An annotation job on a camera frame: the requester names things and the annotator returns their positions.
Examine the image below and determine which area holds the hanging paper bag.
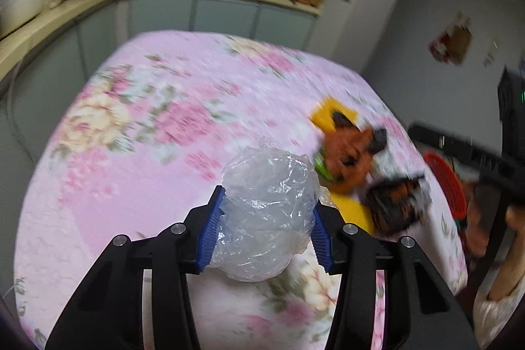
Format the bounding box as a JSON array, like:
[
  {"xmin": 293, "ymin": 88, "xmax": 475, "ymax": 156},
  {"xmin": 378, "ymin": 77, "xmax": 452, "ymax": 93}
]
[{"xmin": 427, "ymin": 11, "xmax": 472, "ymax": 66}]

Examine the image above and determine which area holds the orange snack wrapper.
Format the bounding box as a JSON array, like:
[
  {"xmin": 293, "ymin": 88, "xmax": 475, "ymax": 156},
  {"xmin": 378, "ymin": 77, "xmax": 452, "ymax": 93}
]
[{"xmin": 316, "ymin": 110, "xmax": 388, "ymax": 193}]

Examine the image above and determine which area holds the kitchen counter with cabinets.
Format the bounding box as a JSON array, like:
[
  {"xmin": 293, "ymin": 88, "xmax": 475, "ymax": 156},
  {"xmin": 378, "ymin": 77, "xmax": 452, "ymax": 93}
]
[{"xmin": 0, "ymin": 0, "xmax": 323, "ymax": 100}]

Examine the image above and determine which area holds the white rice cooker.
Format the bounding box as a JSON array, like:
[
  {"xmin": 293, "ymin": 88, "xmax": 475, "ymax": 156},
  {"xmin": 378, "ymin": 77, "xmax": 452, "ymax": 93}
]
[{"xmin": 0, "ymin": 0, "xmax": 48, "ymax": 37}]

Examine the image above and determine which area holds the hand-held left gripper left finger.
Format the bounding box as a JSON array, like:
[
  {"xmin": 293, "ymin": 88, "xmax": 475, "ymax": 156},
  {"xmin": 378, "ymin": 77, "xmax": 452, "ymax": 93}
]
[{"xmin": 45, "ymin": 186, "xmax": 227, "ymax": 350}]

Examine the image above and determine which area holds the red plastic mesh basket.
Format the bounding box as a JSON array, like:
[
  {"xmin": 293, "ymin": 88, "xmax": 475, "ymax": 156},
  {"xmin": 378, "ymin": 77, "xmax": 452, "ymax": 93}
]
[{"xmin": 422, "ymin": 151, "xmax": 468, "ymax": 220}]

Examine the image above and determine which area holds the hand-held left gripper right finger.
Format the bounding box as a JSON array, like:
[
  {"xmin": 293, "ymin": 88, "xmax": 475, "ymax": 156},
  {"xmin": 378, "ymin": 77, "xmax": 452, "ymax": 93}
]
[{"xmin": 313, "ymin": 206, "xmax": 480, "ymax": 350}]

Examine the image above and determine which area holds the person's right forearm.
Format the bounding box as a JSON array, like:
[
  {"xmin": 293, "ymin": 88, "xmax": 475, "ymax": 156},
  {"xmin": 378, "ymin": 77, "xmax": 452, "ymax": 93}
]
[{"xmin": 472, "ymin": 227, "xmax": 525, "ymax": 348}]

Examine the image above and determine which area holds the clear plastic bag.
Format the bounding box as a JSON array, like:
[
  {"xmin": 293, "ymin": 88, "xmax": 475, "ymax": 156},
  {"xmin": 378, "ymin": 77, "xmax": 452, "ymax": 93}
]
[{"xmin": 209, "ymin": 137, "xmax": 321, "ymax": 282}]

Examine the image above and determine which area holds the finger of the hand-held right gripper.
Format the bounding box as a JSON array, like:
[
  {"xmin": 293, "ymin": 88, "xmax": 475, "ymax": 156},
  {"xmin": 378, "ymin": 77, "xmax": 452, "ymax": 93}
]
[{"xmin": 409, "ymin": 121, "xmax": 499, "ymax": 176}]

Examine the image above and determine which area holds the person's right hand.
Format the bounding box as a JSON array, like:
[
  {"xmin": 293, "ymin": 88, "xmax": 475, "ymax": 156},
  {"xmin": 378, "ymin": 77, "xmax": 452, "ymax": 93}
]
[{"xmin": 505, "ymin": 206, "xmax": 525, "ymax": 230}]

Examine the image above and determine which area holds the pink floral tablecloth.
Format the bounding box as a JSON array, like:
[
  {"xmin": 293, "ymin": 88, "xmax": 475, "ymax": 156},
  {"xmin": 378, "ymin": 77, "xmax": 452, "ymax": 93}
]
[{"xmin": 12, "ymin": 30, "xmax": 470, "ymax": 350}]

